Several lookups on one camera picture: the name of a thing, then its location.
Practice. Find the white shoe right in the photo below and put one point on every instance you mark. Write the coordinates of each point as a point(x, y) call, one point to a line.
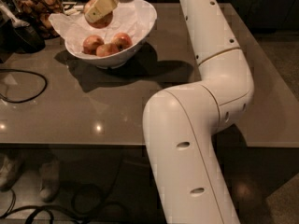
point(50, 182)

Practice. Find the yellow-red top apple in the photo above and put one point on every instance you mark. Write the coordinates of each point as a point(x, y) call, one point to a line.
point(104, 22)

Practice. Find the black appliance with white handle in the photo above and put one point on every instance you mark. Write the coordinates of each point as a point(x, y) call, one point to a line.
point(27, 37)

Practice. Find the white paper liner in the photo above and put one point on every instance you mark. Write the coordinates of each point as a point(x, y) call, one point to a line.
point(136, 19)

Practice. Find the white shoe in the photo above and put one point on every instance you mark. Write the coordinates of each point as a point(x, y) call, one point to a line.
point(50, 182)
point(10, 171)

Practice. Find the small white items behind bowl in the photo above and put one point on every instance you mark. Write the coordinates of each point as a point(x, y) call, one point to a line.
point(72, 9)

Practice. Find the glass jar of cookies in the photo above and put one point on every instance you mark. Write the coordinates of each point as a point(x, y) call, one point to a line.
point(38, 12)

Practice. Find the red apple right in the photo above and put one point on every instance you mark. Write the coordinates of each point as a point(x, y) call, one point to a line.
point(122, 41)

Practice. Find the white bowl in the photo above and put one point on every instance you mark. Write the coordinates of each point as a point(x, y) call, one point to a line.
point(112, 61)

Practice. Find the white shoe left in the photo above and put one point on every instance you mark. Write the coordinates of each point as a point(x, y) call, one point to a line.
point(10, 171)

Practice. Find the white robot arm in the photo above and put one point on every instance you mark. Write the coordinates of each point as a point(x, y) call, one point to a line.
point(179, 122)

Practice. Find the red apple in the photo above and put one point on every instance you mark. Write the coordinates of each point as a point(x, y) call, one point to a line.
point(122, 41)
point(107, 50)
point(91, 43)

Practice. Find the red apple left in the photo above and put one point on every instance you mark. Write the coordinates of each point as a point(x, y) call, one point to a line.
point(91, 43)

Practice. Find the red apple front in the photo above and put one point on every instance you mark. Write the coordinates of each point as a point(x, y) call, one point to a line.
point(107, 50)

